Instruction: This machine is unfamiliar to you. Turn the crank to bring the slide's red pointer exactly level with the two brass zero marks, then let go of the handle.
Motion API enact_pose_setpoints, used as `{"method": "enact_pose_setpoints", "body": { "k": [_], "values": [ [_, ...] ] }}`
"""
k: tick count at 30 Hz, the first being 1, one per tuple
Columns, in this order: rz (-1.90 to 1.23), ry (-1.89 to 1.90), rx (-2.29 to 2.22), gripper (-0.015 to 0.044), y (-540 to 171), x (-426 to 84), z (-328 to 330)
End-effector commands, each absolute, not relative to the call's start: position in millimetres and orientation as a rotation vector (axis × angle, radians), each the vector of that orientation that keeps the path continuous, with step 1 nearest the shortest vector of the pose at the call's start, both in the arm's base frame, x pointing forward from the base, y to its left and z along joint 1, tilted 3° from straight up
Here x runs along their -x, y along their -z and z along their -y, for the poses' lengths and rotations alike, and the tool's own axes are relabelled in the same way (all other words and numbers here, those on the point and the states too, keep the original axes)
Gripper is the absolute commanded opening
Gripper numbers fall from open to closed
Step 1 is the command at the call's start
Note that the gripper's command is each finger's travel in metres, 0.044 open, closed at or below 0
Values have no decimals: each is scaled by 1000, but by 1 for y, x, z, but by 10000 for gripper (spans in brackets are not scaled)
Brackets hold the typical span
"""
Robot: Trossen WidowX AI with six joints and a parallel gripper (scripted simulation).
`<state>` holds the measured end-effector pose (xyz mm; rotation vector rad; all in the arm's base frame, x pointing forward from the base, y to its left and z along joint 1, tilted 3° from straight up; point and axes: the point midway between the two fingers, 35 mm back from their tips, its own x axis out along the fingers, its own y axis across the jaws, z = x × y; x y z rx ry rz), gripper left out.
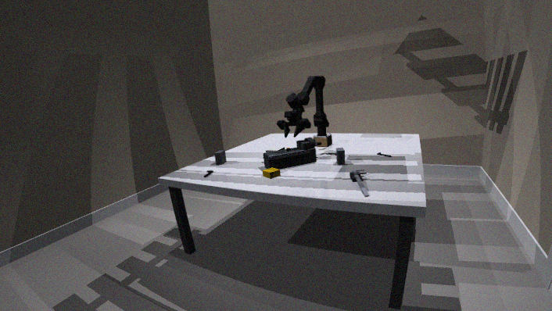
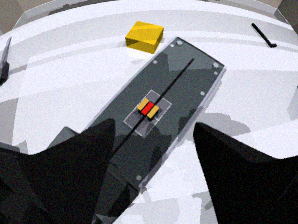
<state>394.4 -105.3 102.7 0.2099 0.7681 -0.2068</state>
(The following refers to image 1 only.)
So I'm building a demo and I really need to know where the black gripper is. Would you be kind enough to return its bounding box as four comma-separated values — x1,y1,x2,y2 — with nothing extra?
277,112,311,138

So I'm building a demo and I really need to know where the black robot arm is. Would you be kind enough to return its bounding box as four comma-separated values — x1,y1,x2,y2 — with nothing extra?
285,76,329,136

